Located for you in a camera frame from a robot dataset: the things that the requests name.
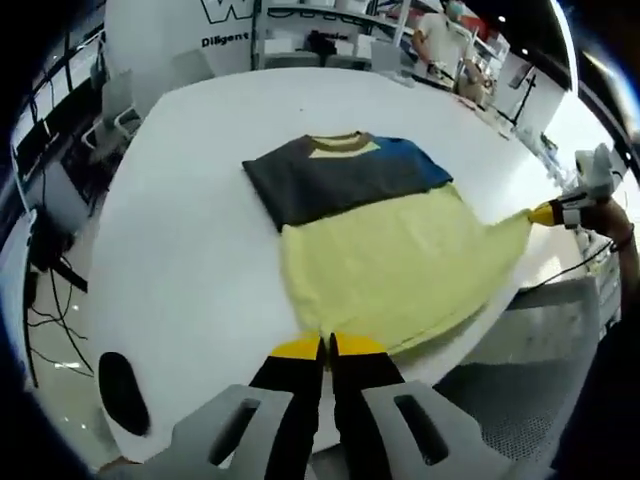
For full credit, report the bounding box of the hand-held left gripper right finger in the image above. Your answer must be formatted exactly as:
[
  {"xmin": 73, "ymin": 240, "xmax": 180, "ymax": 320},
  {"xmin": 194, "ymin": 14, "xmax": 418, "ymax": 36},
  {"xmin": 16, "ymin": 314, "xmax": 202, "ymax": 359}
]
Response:
[{"xmin": 327, "ymin": 332, "xmax": 502, "ymax": 480}]

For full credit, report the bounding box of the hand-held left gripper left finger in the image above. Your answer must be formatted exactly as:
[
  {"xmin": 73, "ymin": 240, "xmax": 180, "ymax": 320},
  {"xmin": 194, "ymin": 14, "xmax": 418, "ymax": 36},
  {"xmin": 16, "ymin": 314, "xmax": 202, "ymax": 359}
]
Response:
[{"xmin": 172, "ymin": 333, "xmax": 325, "ymax": 480}]

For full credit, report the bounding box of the yellow blue grey t-shirt garment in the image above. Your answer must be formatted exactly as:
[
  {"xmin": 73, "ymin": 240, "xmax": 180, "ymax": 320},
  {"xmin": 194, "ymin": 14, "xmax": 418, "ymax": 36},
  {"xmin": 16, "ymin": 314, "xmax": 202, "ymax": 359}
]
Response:
[{"xmin": 241, "ymin": 130, "xmax": 539, "ymax": 354}]

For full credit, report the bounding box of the person's right hand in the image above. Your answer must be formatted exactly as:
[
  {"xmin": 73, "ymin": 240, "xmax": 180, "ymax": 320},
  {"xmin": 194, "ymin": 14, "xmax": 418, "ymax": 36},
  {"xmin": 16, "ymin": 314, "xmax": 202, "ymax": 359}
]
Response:
[{"xmin": 583, "ymin": 198, "xmax": 633, "ymax": 247}]

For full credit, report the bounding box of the black tripod stand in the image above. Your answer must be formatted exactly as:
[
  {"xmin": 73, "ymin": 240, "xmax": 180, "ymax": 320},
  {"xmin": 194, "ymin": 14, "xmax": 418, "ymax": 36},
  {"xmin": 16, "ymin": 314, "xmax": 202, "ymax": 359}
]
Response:
[{"xmin": 508, "ymin": 63, "xmax": 540, "ymax": 125}]

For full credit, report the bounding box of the grey mesh office chair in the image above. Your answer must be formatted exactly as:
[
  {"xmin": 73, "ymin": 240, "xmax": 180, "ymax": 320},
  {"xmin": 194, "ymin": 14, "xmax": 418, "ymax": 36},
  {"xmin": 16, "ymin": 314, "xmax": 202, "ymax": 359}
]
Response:
[{"xmin": 433, "ymin": 277, "xmax": 610, "ymax": 462}]

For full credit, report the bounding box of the black oval pad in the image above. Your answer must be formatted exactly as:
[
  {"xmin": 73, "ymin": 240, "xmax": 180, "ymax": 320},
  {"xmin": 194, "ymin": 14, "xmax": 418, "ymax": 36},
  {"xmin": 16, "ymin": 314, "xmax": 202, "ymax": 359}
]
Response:
[{"xmin": 96, "ymin": 351, "xmax": 152, "ymax": 437}]

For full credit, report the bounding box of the white shelving rack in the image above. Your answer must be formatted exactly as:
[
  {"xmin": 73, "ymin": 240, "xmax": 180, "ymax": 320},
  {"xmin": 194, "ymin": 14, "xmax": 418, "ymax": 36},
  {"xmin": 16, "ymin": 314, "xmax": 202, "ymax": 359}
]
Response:
[{"xmin": 252, "ymin": 0, "xmax": 419, "ymax": 69}]

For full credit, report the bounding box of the black device on shelf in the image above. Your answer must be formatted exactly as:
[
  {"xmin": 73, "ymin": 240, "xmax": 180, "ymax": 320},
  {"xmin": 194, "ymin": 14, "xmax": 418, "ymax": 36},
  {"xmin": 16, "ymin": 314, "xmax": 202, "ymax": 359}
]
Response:
[{"xmin": 303, "ymin": 33, "xmax": 337, "ymax": 55}]

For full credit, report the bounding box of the white office chair with armrests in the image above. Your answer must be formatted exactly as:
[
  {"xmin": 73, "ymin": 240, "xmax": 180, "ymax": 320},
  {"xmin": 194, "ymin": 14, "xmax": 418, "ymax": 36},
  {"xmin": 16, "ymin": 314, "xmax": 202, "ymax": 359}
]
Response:
[{"xmin": 81, "ymin": 68, "xmax": 145, "ymax": 152}]

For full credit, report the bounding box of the pale grey office chair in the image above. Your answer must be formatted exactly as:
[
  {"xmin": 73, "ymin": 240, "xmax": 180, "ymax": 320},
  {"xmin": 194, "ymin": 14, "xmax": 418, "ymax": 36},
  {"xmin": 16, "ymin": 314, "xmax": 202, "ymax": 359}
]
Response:
[{"xmin": 171, "ymin": 48, "xmax": 212, "ymax": 84}]

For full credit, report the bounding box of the thin black cable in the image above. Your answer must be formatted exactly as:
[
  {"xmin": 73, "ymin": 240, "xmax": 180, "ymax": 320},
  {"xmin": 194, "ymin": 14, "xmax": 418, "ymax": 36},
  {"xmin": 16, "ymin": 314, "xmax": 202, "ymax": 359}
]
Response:
[{"xmin": 519, "ymin": 239, "xmax": 615, "ymax": 292}]

